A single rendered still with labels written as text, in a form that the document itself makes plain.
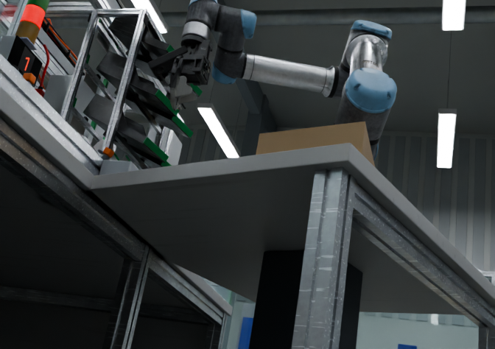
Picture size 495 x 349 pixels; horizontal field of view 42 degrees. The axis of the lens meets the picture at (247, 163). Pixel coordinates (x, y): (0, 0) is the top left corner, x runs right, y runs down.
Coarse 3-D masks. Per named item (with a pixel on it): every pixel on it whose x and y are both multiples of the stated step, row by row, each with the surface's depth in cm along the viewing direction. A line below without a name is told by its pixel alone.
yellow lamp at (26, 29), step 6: (24, 24) 160; (30, 24) 161; (18, 30) 160; (24, 30) 160; (30, 30) 160; (36, 30) 162; (18, 36) 159; (24, 36) 159; (30, 36) 160; (36, 36) 162
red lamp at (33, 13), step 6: (30, 6) 163; (36, 6) 163; (24, 12) 162; (30, 12) 162; (36, 12) 162; (42, 12) 164; (24, 18) 161; (30, 18) 161; (36, 18) 162; (42, 18) 164; (36, 24) 162
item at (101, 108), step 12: (96, 96) 204; (96, 108) 201; (108, 108) 199; (96, 120) 200; (108, 120) 197; (120, 120) 195; (132, 120) 211; (120, 132) 193; (132, 132) 191; (144, 132) 207; (132, 144) 204; (144, 144) 189; (156, 156) 195; (168, 156) 199
